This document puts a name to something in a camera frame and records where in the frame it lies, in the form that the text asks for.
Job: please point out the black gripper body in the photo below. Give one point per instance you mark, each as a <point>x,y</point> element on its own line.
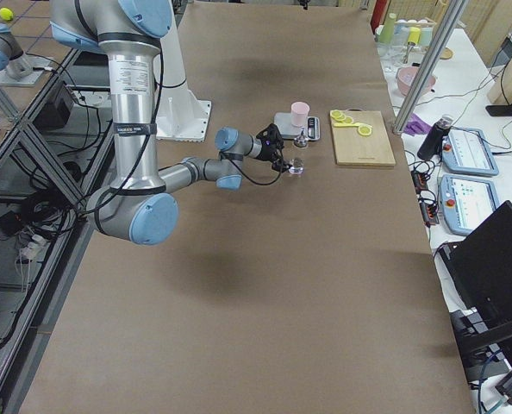
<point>266,153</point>

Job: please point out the near teach pendant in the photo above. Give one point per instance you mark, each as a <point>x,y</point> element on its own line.
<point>466,202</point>

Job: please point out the lemon slice front pair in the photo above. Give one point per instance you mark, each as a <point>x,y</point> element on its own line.
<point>364,129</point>

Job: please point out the purple glove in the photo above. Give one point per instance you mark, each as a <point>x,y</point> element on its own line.
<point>416,126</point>

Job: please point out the teach pendant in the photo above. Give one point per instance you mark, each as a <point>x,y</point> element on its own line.
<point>466,202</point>
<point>466,151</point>

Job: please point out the black water bottle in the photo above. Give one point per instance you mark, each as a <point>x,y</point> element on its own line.
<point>433,141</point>

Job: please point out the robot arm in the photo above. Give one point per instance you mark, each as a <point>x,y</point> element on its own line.
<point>138,205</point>

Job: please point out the pink bowl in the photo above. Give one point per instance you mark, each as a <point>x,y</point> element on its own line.
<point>405,77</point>

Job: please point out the yellow cup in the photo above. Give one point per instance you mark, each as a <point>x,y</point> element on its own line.
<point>413,36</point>

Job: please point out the green cup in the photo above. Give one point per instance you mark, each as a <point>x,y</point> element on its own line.
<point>387,32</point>

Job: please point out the aluminium frame post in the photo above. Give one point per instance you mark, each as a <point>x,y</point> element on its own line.
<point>445,28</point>

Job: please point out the glass sauce bottle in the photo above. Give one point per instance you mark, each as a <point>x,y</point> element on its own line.
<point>298,149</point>

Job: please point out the black laptop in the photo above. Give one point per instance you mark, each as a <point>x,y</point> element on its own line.
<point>481,269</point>

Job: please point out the bamboo cutting board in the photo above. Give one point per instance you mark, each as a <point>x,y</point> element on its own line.
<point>353,149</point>

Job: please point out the yellow plastic knife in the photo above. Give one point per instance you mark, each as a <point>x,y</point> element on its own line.
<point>352,125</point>

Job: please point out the white camera mast base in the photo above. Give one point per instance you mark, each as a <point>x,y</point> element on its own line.
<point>181,116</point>

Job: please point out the pink plastic cup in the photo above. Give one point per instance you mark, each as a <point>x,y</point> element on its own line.
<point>299,112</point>

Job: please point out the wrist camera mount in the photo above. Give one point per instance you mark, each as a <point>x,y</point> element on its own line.
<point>270,135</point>

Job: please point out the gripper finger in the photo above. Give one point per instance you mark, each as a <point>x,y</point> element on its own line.
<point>281,165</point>

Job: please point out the far teach pendant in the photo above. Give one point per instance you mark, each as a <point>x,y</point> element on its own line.
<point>466,151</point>

